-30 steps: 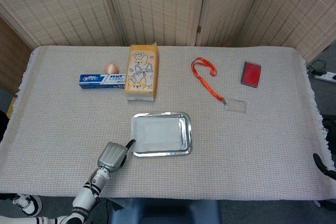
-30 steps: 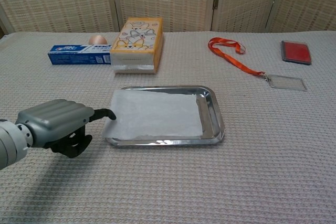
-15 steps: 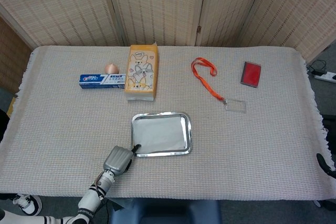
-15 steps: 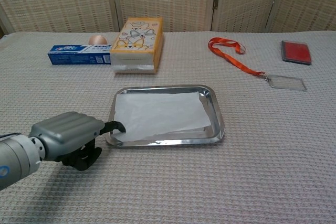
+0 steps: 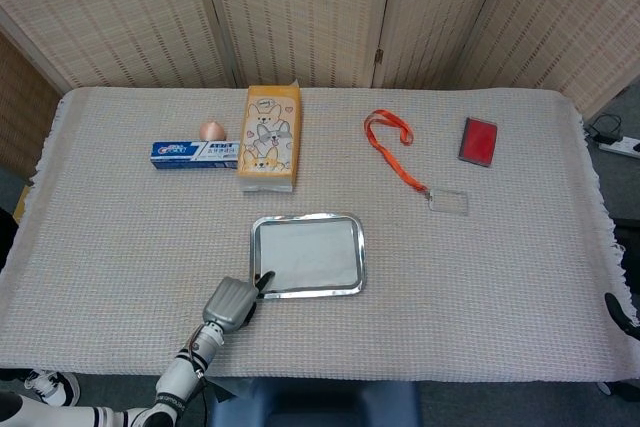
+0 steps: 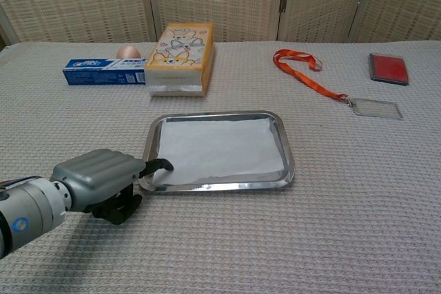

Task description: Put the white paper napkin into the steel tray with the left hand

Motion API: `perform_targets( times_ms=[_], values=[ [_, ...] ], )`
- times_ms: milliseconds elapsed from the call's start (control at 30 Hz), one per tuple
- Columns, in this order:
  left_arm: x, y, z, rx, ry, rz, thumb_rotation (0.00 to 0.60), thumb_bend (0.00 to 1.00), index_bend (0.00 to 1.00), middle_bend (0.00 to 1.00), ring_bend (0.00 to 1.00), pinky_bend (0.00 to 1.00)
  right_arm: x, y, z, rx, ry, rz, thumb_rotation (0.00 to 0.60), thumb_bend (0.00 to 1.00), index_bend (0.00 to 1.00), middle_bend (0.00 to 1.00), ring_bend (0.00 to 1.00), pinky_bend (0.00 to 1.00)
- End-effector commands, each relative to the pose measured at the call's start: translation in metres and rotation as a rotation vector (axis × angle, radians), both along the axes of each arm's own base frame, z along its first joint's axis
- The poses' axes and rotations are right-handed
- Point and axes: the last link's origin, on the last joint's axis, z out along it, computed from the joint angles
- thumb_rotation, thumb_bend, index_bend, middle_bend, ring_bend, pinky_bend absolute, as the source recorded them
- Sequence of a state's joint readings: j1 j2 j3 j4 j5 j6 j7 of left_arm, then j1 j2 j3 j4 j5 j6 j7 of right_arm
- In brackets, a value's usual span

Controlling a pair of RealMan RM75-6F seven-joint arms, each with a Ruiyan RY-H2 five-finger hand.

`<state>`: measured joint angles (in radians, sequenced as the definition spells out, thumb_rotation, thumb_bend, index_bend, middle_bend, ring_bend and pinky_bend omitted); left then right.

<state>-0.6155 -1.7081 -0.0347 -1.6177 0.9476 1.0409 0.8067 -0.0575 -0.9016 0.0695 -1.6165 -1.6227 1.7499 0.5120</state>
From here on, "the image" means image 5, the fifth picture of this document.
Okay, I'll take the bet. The silver metal tray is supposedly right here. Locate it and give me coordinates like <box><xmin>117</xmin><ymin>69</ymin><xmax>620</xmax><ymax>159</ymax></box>
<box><xmin>248</xmin><ymin>212</ymin><xmax>368</xmax><ymax>301</ymax></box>

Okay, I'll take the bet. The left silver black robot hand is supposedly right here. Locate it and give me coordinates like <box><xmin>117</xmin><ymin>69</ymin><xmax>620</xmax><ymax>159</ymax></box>
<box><xmin>200</xmin><ymin>270</ymin><xmax>277</xmax><ymax>334</ymax></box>

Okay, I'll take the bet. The white and black sneaker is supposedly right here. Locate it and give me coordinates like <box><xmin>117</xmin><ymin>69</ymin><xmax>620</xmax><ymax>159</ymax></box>
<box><xmin>23</xmin><ymin>368</ymin><xmax>82</xmax><ymax>409</ymax></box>

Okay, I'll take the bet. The blue toothpaste box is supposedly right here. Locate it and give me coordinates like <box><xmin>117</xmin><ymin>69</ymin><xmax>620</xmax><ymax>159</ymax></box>
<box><xmin>149</xmin><ymin>140</ymin><xmax>241</xmax><ymax>171</ymax></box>

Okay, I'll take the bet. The white power strip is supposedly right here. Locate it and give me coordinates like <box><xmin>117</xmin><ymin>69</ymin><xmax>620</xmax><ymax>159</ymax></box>
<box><xmin>596</xmin><ymin>135</ymin><xmax>640</xmax><ymax>160</ymax></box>

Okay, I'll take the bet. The peach egg-shaped object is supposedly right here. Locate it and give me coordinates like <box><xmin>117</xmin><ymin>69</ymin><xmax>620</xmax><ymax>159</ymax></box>
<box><xmin>198</xmin><ymin>119</ymin><xmax>229</xmax><ymax>144</ymax></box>

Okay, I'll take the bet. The yellow corgi print tissue pack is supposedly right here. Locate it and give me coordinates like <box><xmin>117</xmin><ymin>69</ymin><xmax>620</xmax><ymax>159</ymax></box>
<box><xmin>235</xmin><ymin>78</ymin><xmax>303</xmax><ymax>195</ymax></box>

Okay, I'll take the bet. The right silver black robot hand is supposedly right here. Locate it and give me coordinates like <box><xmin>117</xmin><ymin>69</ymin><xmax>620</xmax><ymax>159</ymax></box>
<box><xmin>603</xmin><ymin>291</ymin><xmax>640</xmax><ymax>341</ymax></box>

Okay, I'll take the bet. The black cable with adapter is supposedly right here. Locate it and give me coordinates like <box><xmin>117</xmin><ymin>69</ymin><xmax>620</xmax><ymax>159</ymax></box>
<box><xmin>584</xmin><ymin>112</ymin><xmax>626</xmax><ymax>145</ymax></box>

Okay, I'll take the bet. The clear plastic badge holder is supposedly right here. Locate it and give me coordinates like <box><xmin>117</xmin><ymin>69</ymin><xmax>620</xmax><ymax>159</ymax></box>
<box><xmin>425</xmin><ymin>186</ymin><xmax>471</xmax><ymax>218</ymax></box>

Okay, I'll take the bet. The orange lanyard strap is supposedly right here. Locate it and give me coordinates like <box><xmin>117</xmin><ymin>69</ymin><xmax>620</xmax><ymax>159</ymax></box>
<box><xmin>362</xmin><ymin>108</ymin><xmax>431</xmax><ymax>195</ymax></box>

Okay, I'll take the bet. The red ink pad case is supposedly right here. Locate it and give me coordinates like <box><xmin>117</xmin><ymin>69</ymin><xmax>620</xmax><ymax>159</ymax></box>
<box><xmin>457</xmin><ymin>116</ymin><xmax>500</xmax><ymax>168</ymax></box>

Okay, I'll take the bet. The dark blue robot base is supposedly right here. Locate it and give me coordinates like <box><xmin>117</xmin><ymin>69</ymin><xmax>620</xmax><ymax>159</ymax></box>
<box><xmin>206</xmin><ymin>378</ymin><xmax>423</xmax><ymax>427</ymax></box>

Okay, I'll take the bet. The beige woven tablecloth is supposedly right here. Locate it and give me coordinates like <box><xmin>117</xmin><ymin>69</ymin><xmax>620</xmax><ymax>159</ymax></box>
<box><xmin>0</xmin><ymin>86</ymin><xmax>627</xmax><ymax>384</ymax></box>

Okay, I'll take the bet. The woven folding screen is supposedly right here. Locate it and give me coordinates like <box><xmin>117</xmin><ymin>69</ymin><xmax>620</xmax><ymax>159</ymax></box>
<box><xmin>0</xmin><ymin>0</ymin><xmax>640</xmax><ymax>121</ymax></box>

